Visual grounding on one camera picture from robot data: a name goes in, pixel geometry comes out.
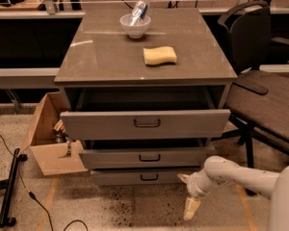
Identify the silver blue can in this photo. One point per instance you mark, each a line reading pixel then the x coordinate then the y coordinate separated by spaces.
pixel 138 13

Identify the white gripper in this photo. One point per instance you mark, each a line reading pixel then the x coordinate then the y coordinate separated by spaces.
pixel 193 186

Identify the grey middle drawer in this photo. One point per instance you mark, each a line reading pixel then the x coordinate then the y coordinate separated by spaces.
pixel 145 154

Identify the yellow sponge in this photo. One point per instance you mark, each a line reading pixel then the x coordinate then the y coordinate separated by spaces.
pixel 159 55

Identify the grey bottom drawer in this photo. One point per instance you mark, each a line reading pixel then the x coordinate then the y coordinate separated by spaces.
pixel 132 177

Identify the grey top drawer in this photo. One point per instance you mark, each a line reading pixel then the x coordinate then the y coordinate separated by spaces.
pixel 145 125

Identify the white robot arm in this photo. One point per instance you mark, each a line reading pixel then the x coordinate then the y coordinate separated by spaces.
pixel 219 171

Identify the open cardboard box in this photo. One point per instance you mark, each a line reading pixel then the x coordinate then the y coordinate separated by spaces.
pixel 52 157

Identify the grey drawer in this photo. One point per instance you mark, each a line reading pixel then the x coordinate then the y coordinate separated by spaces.
pixel 145 154
pixel 145 125
pixel 132 177

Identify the grey drawer cabinet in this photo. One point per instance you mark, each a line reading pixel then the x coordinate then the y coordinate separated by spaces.
pixel 104 70

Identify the black stand leg with casters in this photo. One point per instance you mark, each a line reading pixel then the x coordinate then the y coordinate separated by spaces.
pixel 7 185

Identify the white bowl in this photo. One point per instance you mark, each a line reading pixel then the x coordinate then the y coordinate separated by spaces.
pixel 134 31

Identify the black office chair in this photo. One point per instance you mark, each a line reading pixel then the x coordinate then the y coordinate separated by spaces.
pixel 258 100

